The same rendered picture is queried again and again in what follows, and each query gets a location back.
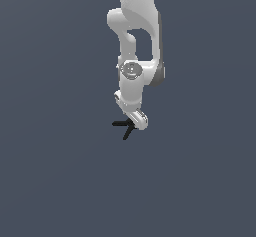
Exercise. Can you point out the black three-pronged object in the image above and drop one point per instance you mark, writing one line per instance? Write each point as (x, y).
(124, 124)

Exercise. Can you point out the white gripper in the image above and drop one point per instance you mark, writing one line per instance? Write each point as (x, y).
(137, 118)

